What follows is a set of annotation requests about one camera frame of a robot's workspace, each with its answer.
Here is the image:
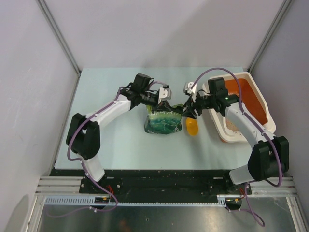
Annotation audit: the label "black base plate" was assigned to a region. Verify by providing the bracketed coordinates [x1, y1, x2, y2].
[80, 170, 246, 195]

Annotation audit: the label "green litter bag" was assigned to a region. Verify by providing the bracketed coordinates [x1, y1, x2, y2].
[144, 105, 182, 135]

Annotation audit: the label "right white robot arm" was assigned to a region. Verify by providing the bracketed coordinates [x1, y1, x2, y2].
[182, 77, 289, 194]

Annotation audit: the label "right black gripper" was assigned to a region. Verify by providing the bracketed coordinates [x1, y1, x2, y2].
[181, 91, 215, 120]

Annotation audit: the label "clean litter grains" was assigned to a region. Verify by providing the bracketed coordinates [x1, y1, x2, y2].
[224, 89, 244, 135]

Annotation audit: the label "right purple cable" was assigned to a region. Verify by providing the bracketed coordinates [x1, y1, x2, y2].
[192, 67, 284, 227]

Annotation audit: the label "white orange litter box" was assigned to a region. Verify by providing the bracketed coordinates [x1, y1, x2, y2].
[202, 71, 277, 143]

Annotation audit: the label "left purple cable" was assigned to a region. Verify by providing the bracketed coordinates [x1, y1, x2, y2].
[44, 81, 169, 218]

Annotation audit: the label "orange plastic scoop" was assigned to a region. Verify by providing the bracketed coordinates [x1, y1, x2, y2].
[185, 117, 198, 136]

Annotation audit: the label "purple cable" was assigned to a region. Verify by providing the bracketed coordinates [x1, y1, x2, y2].
[192, 67, 284, 227]
[44, 81, 169, 218]

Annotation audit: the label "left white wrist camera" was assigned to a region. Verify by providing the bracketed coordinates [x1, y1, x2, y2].
[158, 85, 172, 102]

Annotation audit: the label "white slotted cable duct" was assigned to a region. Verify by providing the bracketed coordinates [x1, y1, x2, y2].
[44, 196, 226, 207]

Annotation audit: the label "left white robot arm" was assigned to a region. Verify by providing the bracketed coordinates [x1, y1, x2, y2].
[66, 73, 171, 193]

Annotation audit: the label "black bag clip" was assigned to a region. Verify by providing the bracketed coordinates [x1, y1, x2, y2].
[170, 105, 188, 116]

